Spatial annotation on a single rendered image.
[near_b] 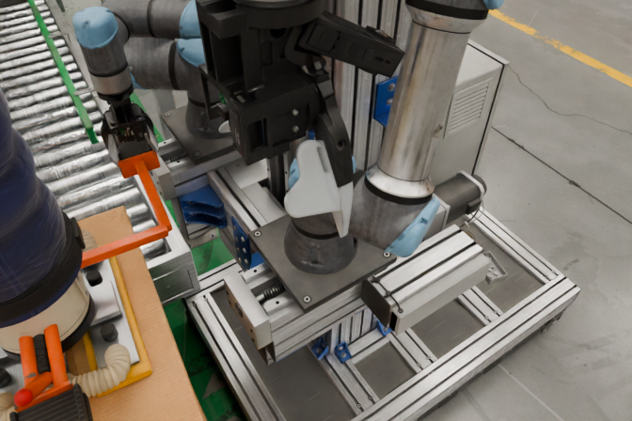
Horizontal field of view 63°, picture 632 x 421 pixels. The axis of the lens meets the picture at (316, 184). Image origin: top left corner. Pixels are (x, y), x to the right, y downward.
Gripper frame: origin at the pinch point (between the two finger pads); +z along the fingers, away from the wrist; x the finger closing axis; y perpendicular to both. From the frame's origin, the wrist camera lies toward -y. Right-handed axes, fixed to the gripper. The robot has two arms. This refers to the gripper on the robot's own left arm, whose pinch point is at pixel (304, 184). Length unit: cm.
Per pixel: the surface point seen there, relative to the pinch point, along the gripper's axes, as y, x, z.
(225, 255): -27, -113, 152
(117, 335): 22, -32, 54
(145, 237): 11, -42, 43
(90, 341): 27, -35, 56
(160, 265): 6, -74, 92
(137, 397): 23, -21, 58
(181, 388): 16, -18, 58
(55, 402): 33, -18, 43
